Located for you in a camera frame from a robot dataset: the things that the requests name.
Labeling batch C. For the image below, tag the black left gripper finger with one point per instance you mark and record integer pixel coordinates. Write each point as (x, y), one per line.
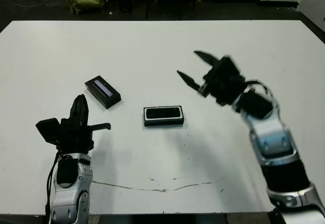
(73, 112)
(83, 112)

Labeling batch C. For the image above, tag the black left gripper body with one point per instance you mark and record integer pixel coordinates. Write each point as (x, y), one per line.
(75, 140)

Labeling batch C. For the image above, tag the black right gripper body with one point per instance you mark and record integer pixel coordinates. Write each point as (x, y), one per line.
(223, 89)

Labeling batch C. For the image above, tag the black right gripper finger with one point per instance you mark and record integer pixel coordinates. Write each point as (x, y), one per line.
(207, 59)
(191, 81)

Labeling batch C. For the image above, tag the black box lid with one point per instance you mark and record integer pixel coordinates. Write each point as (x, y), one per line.
(106, 94)

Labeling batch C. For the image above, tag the black box base white insert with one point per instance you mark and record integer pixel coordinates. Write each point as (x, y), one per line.
(162, 123)

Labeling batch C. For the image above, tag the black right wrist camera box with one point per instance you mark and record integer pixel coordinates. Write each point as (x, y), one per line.
(229, 65)

